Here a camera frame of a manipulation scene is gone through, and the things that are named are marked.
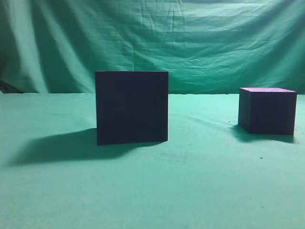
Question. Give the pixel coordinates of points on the large dark groove box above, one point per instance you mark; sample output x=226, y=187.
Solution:
x=131, y=106

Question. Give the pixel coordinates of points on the green backdrop cloth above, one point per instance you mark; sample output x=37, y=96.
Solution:
x=206, y=46

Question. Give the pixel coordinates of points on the green table cloth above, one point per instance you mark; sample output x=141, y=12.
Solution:
x=210, y=174

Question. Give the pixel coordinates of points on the small purple cube block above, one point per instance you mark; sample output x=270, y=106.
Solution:
x=267, y=111

